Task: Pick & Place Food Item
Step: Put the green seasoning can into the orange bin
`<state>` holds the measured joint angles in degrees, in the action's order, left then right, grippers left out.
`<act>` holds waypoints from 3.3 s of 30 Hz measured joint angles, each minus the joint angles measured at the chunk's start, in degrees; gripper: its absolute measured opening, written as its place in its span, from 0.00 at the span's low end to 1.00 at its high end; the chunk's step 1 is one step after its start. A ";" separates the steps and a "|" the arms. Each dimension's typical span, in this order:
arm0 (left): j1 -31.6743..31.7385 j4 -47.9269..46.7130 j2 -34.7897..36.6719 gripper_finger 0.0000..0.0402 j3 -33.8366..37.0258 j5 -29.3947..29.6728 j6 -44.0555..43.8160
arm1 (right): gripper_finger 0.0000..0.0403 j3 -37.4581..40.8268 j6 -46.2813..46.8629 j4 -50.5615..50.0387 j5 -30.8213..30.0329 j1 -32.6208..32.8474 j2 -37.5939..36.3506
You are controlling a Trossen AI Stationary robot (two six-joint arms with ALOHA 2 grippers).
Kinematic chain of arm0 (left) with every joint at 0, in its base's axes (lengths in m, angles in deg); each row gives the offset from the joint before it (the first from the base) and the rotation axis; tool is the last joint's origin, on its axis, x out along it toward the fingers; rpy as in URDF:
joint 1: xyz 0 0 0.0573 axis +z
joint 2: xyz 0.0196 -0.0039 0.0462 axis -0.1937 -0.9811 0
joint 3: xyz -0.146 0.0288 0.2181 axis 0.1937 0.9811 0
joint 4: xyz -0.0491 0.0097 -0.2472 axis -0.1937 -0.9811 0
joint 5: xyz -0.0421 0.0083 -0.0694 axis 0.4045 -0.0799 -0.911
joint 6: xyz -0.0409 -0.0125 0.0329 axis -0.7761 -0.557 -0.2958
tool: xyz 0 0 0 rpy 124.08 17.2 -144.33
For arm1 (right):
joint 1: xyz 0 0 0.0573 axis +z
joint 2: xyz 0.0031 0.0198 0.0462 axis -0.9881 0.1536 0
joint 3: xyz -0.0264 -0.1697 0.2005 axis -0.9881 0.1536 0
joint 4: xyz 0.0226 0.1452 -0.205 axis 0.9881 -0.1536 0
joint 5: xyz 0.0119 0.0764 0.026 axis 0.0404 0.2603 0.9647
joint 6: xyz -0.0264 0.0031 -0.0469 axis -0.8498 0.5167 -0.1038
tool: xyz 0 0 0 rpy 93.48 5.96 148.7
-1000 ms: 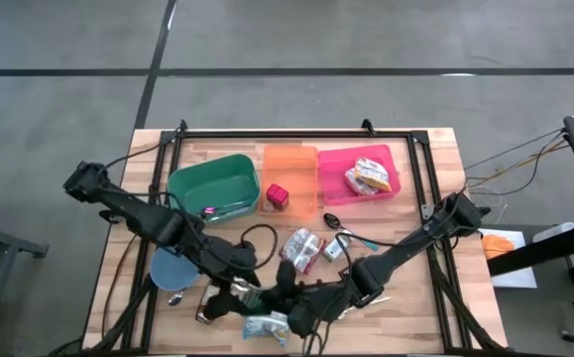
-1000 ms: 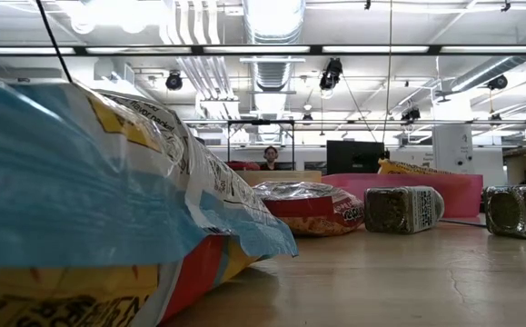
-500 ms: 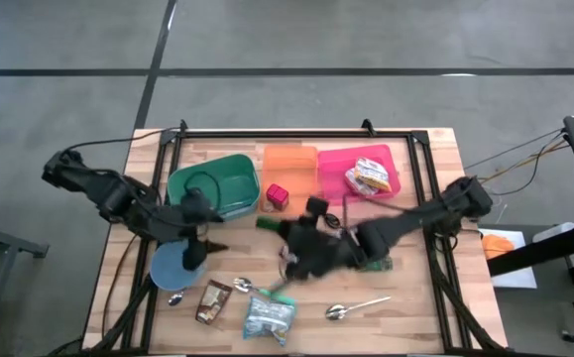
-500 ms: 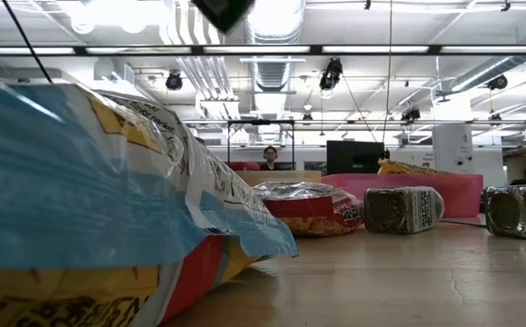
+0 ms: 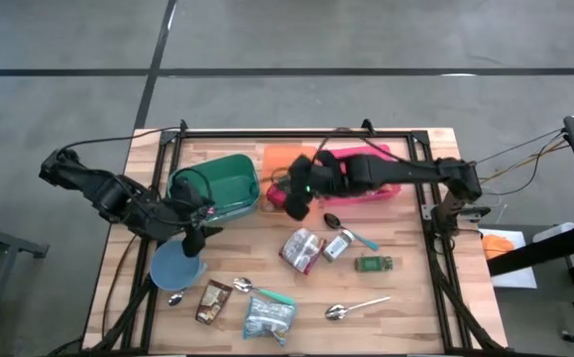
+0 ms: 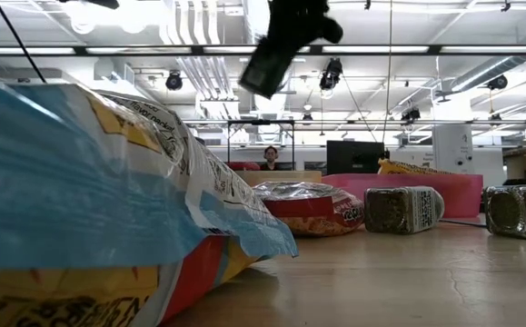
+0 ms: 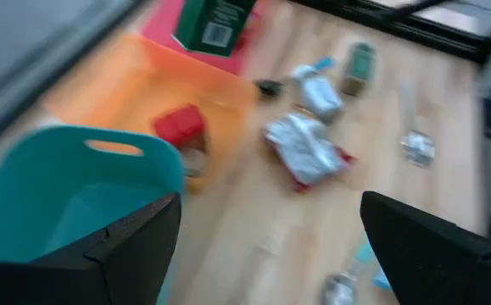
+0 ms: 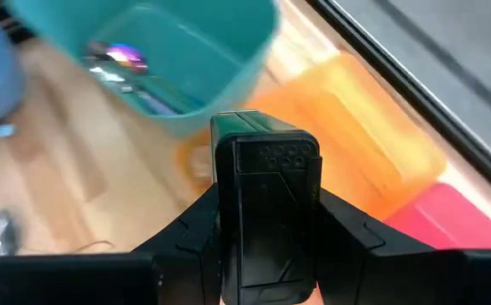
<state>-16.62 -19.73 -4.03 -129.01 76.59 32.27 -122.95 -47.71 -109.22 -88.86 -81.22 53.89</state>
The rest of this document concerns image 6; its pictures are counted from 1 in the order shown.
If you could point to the yellow ramen packet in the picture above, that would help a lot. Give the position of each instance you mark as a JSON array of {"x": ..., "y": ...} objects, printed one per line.
[{"x": 399, "y": 168}]

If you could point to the red ramen packet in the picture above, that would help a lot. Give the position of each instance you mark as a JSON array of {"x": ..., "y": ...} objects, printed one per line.
[{"x": 310, "y": 209}]

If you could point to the white label spice jar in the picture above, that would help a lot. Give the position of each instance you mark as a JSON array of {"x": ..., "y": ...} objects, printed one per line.
[{"x": 403, "y": 210}]

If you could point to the black ceiling spotlight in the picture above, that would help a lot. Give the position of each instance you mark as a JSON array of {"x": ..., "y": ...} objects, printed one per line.
[
  {"x": 174, "y": 81},
  {"x": 498, "y": 82},
  {"x": 331, "y": 75},
  {"x": 410, "y": 113}
]

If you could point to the black monitor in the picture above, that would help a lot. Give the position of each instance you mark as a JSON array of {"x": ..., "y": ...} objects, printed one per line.
[{"x": 355, "y": 158}]

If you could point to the white ceiling air unit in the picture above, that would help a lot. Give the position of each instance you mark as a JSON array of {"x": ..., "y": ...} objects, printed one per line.
[{"x": 108, "y": 72}]

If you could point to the white pillar cabinet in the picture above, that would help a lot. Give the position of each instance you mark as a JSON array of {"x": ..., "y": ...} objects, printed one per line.
[{"x": 453, "y": 150}]

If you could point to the pink plastic bin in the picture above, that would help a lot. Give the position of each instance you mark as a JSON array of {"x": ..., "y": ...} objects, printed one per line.
[{"x": 458, "y": 195}]

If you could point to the large green spice jar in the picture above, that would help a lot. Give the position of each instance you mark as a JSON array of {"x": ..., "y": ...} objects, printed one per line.
[{"x": 521, "y": 211}]

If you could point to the black background frame stand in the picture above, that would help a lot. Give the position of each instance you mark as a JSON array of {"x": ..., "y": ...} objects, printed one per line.
[{"x": 293, "y": 145}]

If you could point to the silver ceiling duct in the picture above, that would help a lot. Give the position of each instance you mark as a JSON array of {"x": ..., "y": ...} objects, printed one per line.
[{"x": 494, "y": 72}]

